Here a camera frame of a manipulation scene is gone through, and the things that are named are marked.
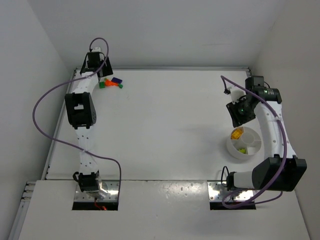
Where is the yellow long lego brick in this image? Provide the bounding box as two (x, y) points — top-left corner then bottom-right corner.
(230, 127), (244, 140)

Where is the orange lego piece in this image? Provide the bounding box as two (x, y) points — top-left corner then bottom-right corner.
(104, 78), (119, 87)

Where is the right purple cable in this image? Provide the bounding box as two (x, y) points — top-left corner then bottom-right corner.
(220, 74), (287, 209)

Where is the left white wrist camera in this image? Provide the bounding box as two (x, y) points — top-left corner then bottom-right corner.
(91, 47), (102, 53)

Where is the black thin cable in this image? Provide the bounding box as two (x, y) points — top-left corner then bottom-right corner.
(221, 166), (232, 192)

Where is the blue flat lego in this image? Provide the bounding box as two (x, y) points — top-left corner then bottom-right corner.
(111, 77), (123, 84)

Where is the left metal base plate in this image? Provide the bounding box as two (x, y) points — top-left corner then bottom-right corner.
(73, 180), (119, 203)

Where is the metal base plate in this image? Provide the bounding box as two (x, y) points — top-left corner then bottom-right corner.
(73, 180), (119, 203)
(207, 180), (256, 203)

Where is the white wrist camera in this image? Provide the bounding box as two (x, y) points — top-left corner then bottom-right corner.
(91, 47), (102, 53)
(224, 85), (246, 104)

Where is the white round divided container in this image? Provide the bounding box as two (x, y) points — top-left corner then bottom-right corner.
(226, 126), (262, 161)

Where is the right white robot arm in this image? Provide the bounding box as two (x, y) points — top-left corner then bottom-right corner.
(224, 76), (307, 192)

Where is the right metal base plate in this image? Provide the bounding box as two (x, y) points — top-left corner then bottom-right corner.
(207, 180), (256, 203)

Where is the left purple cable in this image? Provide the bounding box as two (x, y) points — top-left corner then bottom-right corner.
(32, 37), (122, 191)

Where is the purple cable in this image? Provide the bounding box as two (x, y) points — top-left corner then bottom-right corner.
(32, 37), (122, 191)
(220, 74), (287, 209)

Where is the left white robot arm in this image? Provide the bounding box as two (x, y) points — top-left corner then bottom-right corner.
(64, 47), (107, 199)

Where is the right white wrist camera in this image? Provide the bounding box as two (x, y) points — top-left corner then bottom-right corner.
(224, 85), (246, 104)

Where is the green square lego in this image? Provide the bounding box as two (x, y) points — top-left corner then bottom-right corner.
(98, 82), (106, 89)

